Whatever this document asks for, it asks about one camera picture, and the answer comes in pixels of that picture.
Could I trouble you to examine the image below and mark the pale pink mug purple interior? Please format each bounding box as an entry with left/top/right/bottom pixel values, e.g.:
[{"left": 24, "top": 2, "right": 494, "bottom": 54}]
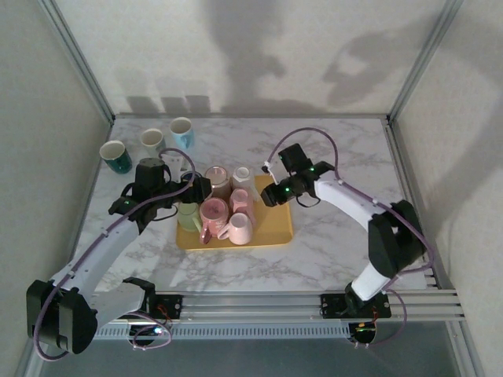
[{"left": 204, "top": 165, "right": 232, "bottom": 197}]

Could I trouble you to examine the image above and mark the pink floral mug red interior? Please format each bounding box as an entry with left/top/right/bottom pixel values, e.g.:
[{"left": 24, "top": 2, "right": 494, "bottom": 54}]
[{"left": 198, "top": 196, "right": 231, "bottom": 245}]

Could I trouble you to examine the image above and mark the light green mug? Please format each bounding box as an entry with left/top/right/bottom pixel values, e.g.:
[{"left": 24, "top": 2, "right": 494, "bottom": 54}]
[{"left": 176, "top": 202, "right": 204, "bottom": 233}]

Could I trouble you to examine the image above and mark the white faceted mug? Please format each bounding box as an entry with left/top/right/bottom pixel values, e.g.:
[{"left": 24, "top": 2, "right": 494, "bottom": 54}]
[{"left": 231, "top": 166, "right": 261, "bottom": 202}]

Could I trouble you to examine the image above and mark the teal patterned mug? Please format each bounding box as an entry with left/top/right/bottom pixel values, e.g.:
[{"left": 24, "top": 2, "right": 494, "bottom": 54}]
[{"left": 99, "top": 140, "right": 134, "bottom": 174}]

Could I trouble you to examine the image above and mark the grey mug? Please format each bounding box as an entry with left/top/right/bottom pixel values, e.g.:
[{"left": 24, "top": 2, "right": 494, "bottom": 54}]
[{"left": 140, "top": 128, "right": 165, "bottom": 157}]

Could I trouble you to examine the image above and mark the light pink ceramic mug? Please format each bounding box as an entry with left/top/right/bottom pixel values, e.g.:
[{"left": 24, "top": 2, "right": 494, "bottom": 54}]
[{"left": 217, "top": 211, "right": 255, "bottom": 245}]

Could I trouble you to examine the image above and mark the light blue mug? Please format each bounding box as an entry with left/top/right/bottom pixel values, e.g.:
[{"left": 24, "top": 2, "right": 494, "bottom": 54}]
[{"left": 169, "top": 116, "right": 196, "bottom": 150}]

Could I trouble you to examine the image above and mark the yellow plastic tray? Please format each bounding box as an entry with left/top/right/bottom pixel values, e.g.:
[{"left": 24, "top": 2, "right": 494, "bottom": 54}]
[{"left": 174, "top": 174, "right": 295, "bottom": 251}]

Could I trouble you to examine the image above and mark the aluminium table edge rail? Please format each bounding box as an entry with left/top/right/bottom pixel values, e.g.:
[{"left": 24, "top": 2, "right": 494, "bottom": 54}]
[{"left": 112, "top": 112, "right": 391, "bottom": 120}]

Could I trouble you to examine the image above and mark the aluminium side rail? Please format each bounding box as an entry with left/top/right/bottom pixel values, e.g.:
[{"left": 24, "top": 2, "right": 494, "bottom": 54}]
[{"left": 383, "top": 116, "right": 464, "bottom": 294}]

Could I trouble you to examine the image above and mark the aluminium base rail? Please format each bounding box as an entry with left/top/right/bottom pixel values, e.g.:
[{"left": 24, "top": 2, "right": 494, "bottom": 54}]
[{"left": 90, "top": 289, "right": 467, "bottom": 325}]

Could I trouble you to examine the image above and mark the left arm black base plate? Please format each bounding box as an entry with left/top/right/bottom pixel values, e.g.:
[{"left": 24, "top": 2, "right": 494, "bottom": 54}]
[{"left": 145, "top": 293, "right": 185, "bottom": 320}]

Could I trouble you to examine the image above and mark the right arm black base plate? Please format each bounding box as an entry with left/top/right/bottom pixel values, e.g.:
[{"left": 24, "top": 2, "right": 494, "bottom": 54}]
[{"left": 319, "top": 292, "right": 393, "bottom": 319}]

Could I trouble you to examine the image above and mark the aluminium upright post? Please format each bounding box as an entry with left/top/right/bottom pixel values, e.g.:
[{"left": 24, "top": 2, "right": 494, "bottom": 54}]
[
  {"left": 387, "top": 0, "right": 465, "bottom": 123},
  {"left": 37, "top": 0, "right": 116, "bottom": 123}
]

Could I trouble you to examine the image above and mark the slotted grey cable duct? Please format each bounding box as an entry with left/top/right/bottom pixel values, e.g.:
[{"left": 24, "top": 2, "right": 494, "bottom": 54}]
[{"left": 94, "top": 323, "right": 353, "bottom": 342}]

